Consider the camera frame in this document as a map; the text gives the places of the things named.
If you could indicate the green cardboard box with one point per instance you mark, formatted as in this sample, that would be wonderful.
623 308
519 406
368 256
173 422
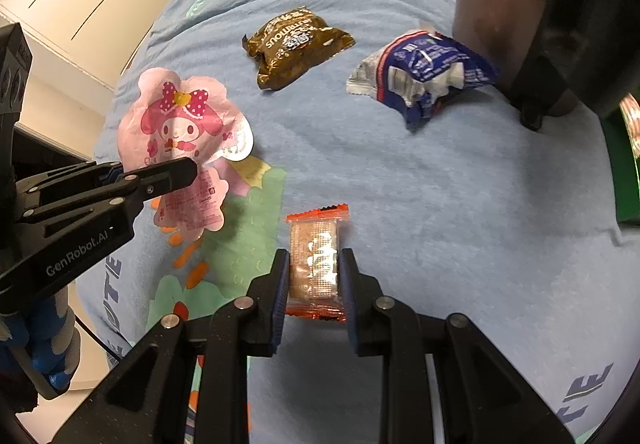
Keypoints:
622 189

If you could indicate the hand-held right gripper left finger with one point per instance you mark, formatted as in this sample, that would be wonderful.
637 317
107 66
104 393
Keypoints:
281 304

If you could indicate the person's left hand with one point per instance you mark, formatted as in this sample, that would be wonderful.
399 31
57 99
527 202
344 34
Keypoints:
55 339

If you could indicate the orange clear snack packet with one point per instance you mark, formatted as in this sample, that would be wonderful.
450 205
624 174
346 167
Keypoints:
315 249

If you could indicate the brown snack packet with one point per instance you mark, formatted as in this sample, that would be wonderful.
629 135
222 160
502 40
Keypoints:
295 48

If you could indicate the blue white snack packet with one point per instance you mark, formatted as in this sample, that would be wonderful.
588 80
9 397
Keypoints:
430 58

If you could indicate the pink cartoon snack packet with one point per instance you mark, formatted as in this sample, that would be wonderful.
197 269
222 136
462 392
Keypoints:
170 118

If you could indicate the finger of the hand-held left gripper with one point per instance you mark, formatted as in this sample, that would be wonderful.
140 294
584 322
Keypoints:
165 173
65 176

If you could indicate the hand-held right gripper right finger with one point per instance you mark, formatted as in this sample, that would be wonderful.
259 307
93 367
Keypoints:
350 304

